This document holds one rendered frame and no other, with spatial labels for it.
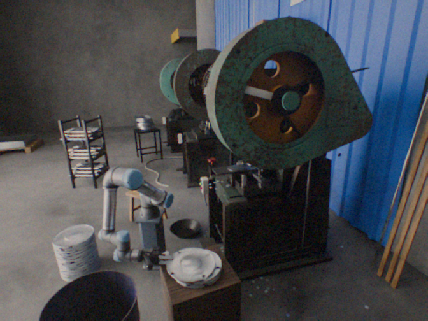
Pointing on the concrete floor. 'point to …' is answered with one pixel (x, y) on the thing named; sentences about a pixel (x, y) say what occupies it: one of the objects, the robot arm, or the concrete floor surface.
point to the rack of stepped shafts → (85, 150)
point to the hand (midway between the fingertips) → (171, 259)
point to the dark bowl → (185, 228)
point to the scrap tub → (94, 299)
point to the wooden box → (203, 295)
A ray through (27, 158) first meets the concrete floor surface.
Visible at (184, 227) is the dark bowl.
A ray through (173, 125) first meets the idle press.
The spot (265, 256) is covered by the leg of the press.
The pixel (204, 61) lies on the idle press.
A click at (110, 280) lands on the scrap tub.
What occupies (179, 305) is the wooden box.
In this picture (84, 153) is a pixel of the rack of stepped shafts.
